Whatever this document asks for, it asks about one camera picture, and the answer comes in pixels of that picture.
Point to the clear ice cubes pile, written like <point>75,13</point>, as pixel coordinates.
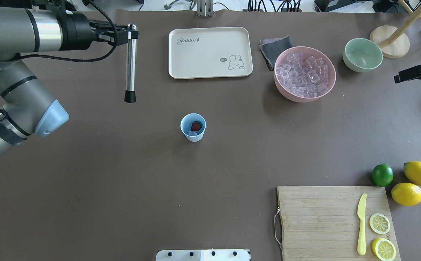
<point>302,74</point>

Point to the yellow plastic knife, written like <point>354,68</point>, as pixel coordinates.
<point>361,214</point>

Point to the wooden cutting board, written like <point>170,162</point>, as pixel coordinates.
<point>320,223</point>

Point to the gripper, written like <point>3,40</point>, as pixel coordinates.
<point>78,33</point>

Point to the light blue cup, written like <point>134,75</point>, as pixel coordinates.
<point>185,127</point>

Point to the red strawberry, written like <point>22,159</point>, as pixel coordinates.
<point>196,126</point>

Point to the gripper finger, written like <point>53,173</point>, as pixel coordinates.
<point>408,74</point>

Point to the grey folded cloth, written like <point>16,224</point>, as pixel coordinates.
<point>272,48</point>

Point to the cream rabbit tray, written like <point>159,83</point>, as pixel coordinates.
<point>201,53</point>

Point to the pink bowl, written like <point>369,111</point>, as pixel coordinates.
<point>304,74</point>

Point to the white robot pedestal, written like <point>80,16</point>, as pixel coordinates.
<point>204,255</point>

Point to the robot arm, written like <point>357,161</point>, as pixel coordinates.
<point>31,32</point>

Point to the green bowl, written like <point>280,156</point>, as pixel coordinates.
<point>362,55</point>

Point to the wooden mug tree stand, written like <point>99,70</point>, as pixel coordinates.
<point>392,41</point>

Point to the whole lemon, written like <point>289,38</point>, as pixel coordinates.
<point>406,194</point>
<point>412,171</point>

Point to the lemon half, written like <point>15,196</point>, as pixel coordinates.
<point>384,249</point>

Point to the green lime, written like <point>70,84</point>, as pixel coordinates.
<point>382,175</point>

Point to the lemon slice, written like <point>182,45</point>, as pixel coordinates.
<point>379,223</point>

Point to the steel muddler black tip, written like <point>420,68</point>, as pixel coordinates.
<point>130,95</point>

